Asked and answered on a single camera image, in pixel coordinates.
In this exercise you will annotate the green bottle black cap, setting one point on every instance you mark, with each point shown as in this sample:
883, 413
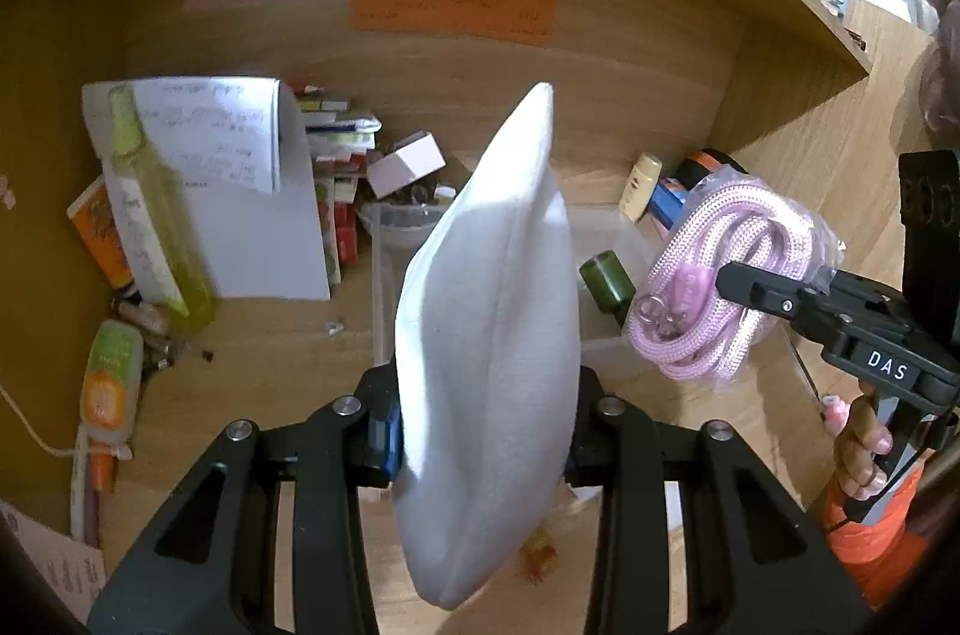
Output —
609, 285

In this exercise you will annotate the orange packet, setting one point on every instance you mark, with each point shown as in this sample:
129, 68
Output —
91, 215

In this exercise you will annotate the orange sleeve forearm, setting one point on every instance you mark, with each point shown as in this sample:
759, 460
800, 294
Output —
880, 558

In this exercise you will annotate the cream lotion bottle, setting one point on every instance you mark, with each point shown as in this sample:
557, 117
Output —
637, 192

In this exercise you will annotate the white round cushion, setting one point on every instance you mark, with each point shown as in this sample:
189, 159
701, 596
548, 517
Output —
487, 354

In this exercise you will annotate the orange sticky note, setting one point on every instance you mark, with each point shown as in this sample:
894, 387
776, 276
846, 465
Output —
528, 22

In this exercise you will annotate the right hand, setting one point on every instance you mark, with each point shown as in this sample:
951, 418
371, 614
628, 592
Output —
863, 439

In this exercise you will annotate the small white pink box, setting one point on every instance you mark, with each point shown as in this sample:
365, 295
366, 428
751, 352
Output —
411, 160

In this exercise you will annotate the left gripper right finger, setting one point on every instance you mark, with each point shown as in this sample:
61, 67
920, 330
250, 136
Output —
755, 563

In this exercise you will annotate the black orange zip case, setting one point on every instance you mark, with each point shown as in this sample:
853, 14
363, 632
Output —
699, 164

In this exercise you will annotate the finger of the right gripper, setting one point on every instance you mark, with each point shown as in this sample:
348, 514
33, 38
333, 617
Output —
760, 290

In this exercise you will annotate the green orange wipes pack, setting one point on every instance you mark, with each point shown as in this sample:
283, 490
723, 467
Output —
111, 385

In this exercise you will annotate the yellow green spray bottle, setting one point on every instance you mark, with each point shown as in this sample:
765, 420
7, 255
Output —
158, 241

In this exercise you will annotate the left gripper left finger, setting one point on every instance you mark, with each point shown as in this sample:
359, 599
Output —
205, 563

